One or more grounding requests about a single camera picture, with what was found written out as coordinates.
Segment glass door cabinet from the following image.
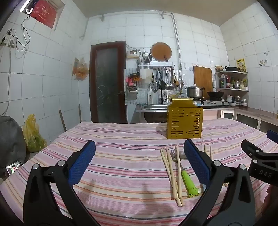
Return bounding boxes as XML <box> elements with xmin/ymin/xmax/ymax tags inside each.
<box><xmin>221</xmin><ymin>109</ymin><xmax>278</xmax><ymax>133</ymax></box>

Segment grey bag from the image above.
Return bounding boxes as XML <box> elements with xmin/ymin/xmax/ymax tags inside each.
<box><xmin>0</xmin><ymin>116</ymin><xmax>27</xmax><ymax>172</ymax></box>

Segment beige controller box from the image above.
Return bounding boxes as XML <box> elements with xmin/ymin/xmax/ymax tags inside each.
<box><xmin>126</xmin><ymin>50</ymin><xmax>140</xmax><ymax>59</ymax></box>

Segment brown frosted glass door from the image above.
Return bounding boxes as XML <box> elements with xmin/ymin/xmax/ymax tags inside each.
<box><xmin>90</xmin><ymin>41</ymin><xmax>127</xmax><ymax>124</ymax></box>

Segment black cable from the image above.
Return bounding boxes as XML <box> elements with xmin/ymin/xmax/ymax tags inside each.
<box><xmin>15</xmin><ymin>14</ymin><xmax>31</xmax><ymax>53</ymax></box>

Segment yellow plastic bag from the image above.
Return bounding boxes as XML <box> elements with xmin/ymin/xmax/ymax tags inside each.
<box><xmin>23</xmin><ymin>114</ymin><xmax>47</xmax><ymax>152</ymax></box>

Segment yellow wall poster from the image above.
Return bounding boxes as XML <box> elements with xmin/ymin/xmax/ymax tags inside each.
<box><xmin>236</xmin><ymin>59</ymin><xmax>247</xmax><ymax>72</ymax></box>

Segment yellow perforated utensil holder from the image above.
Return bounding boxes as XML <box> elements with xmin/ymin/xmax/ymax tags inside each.
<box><xmin>167</xmin><ymin>98</ymin><xmax>204</xmax><ymax>139</ymax></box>

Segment white soap bottle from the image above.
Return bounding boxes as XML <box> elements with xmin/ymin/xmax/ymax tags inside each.
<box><xmin>148</xmin><ymin>86</ymin><xmax>159</xmax><ymax>105</ymax></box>

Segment green frog handle fork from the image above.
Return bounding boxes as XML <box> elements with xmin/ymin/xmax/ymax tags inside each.
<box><xmin>170</xmin><ymin>149</ymin><xmax>201</xmax><ymax>198</ymax></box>

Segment steel pot with lid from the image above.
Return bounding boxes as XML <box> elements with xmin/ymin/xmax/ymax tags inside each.
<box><xmin>185</xmin><ymin>84</ymin><xmax>205</xmax><ymax>98</ymax></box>

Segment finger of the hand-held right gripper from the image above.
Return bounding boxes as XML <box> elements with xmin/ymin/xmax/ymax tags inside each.
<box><xmin>267</xmin><ymin>130</ymin><xmax>278</xmax><ymax>144</ymax></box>
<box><xmin>241</xmin><ymin>140</ymin><xmax>278</xmax><ymax>163</ymax></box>

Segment steel ladle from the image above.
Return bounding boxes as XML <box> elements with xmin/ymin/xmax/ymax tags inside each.
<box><xmin>170</xmin><ymin>68</ymin><xmax>176</xmax><ymax>89</ymax></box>
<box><xmin>164</xmin><ymin>68</ymin><xmax>171</xmax><ymax>90</ymax></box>

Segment steel sink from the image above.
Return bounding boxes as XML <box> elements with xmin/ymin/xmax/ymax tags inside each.
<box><xmin>136</xmin><ymin>104</ymin><xmax>172</xmax><ymax>112</ymax></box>

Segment smartphone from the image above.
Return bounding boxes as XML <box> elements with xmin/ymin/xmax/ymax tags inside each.
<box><xmin>5</xmin><ymin>161</ymin><xmax>22</xmax><ymax>177</ymax></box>

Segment round bamboo lid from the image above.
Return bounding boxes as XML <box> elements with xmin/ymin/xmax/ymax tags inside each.
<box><xmin>150</xmin><ymin>42</ymin><xmax>172</xmax><ymax>62</ymax></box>

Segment wooden cutting board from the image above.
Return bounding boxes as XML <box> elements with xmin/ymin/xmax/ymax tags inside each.
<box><xmin>193</xmin><ymin>66</ymin><xmax>214</xmax><ymax>93</ymax></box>

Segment white power strip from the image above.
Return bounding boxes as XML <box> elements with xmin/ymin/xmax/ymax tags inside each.
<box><xmin>0</xmin><ymin>35</ymin><xmax>17</xmax><ymax>47</ymax></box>

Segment metal wall rack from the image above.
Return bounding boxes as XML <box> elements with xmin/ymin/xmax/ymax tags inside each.
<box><xmin>137</xmin><ymin>62</ymin><xmax>175</xmax><ymax>70</ymax></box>

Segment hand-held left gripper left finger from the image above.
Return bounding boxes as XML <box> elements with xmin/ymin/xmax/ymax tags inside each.
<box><xmin>23</xmin><ymin>140</ymin><xmax>102</xmax><ymax>226</ymax></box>

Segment grey wall pipe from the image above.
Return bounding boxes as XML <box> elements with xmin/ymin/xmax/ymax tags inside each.
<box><xmin>79</xmin><ymin>12</ymin><xmax>182</xmax><ymax>73</ymax></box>

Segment red cardboard box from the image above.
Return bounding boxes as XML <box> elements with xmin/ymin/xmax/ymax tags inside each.
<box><xmin>30</xmin><ymin>0</ymin><xmax>57</xmax><ymax>29</ymax></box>

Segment wooden chopstick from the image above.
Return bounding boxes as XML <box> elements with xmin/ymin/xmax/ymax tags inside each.
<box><xmin>210</xmin><ymin>146</ymin><xmax>228</xmax><ymax>188</ymax></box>
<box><xmin>160</xmin><ymin>149</ymin><xmax>176</xmax><ymax>200</ymax></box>
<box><xmin>176</xmin><ymin>144</ymin><xmax>185</xmax><ymax>206</ymax></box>
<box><xmin>166</xmin><ymin>147</ymin><xmax>182</xmax><ymax>206</ymax></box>

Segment black wok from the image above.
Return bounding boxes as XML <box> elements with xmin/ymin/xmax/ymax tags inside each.
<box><xmin>207</xmin><ymin>91</ymin><xmax>225</xmax><ymax>99</ymax></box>

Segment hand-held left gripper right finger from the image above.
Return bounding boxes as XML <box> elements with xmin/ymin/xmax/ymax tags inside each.
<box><xmin>180</xmin><ymin>139</ymin><xmax>256</xmax><ymax>226</ymax></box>

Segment pink rubber gloves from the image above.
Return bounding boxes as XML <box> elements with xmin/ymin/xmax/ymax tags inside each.
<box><xmin>125</xmin><ymin>73</ymin><xmax>140</xmax><ymax>88</ymax></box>

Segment white corner shelf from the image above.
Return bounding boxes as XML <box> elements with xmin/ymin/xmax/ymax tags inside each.
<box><xmin>215</xmin><ymin>71</ymin><xmax>249</xmax><ymax>103</ymax></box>

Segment white cloth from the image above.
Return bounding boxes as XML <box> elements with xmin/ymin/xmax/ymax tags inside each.
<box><xmin>139</xmin><ymin>69</ymin><xmax>153</xmax><ymax>83</ymax></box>

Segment pink cabinet door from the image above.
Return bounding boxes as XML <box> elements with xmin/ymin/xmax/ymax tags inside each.
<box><xmin>203</xmin><ymin>110</ymin><xmax>222</xmax><ymax>120</ymax></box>

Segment person's right hand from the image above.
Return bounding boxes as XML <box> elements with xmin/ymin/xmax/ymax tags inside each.
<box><xmin>262</xmin><ymin>185</ymin><xmax>278</xmax><ymax>216</ymax></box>

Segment steel faucet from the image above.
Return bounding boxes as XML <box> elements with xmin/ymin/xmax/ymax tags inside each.
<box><xmin>155</xmin><ymin>79</ymin><xmax>166</xmax><ymax>105</ymax></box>

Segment pink striped tablecloth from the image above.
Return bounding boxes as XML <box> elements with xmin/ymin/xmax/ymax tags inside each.
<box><xmin>0</xmin><ymin>118</ymin><xmax>278</xmax><ymax>226</ymax></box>

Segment steel gas stove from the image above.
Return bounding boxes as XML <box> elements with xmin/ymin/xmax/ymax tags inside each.
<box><xmin>193</xmin><ymin>98</ymin><xmax>229</xmax><ymax>108</ymax></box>

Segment orange plastic bag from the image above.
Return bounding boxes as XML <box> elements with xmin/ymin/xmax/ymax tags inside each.
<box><xmin>73</xmin><ymin>58</ymin><xmax>89</xmax><ymax>81</ymax></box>

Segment metal spoon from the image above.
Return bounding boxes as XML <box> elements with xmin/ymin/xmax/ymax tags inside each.
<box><xmin>173</xmin><ymin>151</ymin><xmax>189</xmax><ymax>163</ymax></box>

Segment black spatula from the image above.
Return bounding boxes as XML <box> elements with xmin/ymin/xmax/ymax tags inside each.
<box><xmin>157</xmin><ymin>68</ymin><xmax>166</xmax><ymax>89</ymax></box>

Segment yellow strainer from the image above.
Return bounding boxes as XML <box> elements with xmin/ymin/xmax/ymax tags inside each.
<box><xmin>169</xmin><ymin>91</ymin><xmax>185</xmax><ymax>101</ymax></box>

